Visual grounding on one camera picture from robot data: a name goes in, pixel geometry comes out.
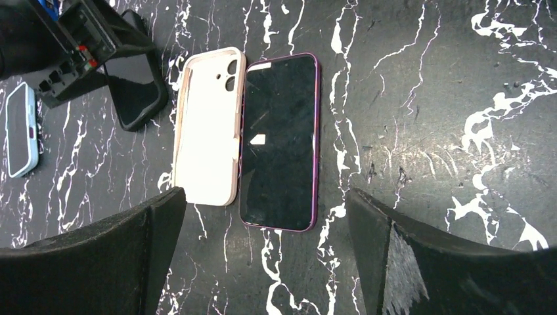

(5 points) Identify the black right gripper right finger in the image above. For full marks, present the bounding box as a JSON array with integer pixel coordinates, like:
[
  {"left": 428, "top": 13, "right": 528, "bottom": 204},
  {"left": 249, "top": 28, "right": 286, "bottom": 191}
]
[{"left": 345, "top": 188, "right": 556, "bottom": 314}]

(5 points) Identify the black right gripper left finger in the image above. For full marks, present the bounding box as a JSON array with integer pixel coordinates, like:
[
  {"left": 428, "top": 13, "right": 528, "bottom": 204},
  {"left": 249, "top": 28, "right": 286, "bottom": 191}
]
[{"left": 1, "top": 187, "right": 187, "bottom": 314}]

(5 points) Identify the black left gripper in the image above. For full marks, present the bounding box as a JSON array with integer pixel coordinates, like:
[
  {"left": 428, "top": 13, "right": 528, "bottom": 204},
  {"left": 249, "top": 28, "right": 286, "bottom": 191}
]
[{"left": 26, "top": 0, "right": 155, "bottom": 108}]

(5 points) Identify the beige pink phone case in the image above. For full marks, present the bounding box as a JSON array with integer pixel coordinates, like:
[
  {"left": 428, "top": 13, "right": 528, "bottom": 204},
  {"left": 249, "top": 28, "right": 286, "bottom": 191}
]
[{"left": 171, "top": 47, "right": 246, "bottom": 207}]

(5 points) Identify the purple edged smartphone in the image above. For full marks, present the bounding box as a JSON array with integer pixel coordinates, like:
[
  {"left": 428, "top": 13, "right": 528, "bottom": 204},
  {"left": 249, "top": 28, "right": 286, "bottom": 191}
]
[{"left": 238, "top": 52, "right": 321, "bottom": 232}]

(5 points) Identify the phone in black case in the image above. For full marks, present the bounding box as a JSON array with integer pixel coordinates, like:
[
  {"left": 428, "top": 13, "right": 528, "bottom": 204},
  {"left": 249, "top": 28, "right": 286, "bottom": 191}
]
[{"left": 103, "top": 9, "right": 169, "bottom": 133}]

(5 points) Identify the phone in light blue case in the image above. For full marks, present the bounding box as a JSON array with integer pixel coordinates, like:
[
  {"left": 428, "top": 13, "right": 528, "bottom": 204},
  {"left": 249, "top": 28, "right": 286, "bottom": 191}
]
[{"left": 5, "top": 82, "right": 39, "bottom": 178}]

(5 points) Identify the blue stapler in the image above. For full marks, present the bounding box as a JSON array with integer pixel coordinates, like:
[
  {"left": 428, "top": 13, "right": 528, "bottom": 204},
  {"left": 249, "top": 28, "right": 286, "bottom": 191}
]
[{"left": 38, "top": 0, "right": 60, "bottom": 20}]

